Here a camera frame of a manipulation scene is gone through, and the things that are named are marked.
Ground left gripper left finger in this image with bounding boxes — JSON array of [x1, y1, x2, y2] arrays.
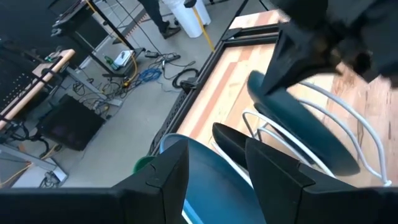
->
[[113, 138, 190, 224]]

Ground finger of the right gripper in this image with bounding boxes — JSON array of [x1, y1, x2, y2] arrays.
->
[[260, 23, 340, 96]]

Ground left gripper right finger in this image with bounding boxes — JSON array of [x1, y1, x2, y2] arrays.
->
[[244, 138, 358, 224]]

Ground large green plate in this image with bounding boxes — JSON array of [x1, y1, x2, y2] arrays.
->
[[132, 155, 156, 174]]

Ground large blue plate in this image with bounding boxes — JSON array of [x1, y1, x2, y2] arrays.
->
[[159, 133, 268, 224]]

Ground small black plate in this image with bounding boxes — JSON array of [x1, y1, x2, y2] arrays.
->
[[211, 122, 254, 171]]

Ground small dark teal plate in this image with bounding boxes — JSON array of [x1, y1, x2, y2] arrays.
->
[[247, 70, 361, 177]]

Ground black perforated panel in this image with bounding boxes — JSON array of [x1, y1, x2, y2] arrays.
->
[[149, 90, 192, 156]]

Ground black floor box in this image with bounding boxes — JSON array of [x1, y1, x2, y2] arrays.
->
[[36, 94, 107, 152]]

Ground white bin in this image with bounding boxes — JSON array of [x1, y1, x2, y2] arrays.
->
[[161, 0, 212, 39]]

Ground black power strip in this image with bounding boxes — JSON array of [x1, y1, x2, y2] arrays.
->
[[144, 50, 182, 63]]

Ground small white box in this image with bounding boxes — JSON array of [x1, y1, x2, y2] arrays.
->
[[113, 49, 135, 68]]

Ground green bottle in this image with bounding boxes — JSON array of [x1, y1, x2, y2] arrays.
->
[[103, 55, 119, 71]]

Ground person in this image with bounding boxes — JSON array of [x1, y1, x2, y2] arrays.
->
[[137, 0, 182, 40]]

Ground wooden workbench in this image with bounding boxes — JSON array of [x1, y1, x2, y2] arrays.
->
[[0, 48, 76, 131]]

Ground black equipment cart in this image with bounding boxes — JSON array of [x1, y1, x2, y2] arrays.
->
[[49, 0, 147, 78]]

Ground black aluminium table frame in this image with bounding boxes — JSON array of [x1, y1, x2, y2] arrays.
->
[[148, 23, 280, 156]]

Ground yellow hanging cord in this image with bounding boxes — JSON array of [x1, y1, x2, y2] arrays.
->
[[191, 6, 216, 53]]

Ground black coiled cable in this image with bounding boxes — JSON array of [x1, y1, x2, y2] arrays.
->
[[172, 67, 200, 90]]

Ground white wire dish rack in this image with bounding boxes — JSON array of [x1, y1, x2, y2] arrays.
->
[[211, 79, 393, 187]]

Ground blue coiled cable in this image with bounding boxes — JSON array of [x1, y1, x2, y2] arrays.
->
[[138, 67, 163, 84]]

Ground yellow floor cable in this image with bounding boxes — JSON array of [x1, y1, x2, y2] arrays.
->
[[123, 52, 139, 88]]

